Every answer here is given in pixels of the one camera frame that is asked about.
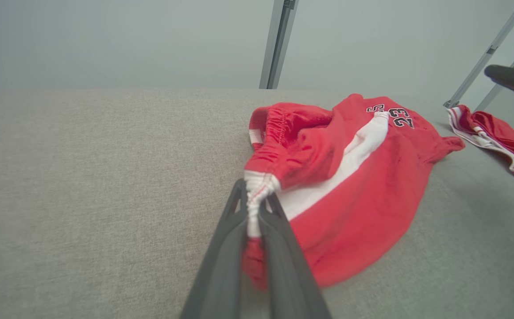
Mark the red shorts with white stripes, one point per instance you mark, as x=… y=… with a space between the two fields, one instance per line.
x=363 y=199

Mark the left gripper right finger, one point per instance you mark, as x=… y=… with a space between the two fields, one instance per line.
x=287 y=274

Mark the red basketball jersey shirt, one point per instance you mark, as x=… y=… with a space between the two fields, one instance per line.
x=504 y=137

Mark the grey metal wall post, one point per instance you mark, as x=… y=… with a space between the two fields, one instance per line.
x=279 y=44

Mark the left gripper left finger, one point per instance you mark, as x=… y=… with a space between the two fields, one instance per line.
x=221 y=266

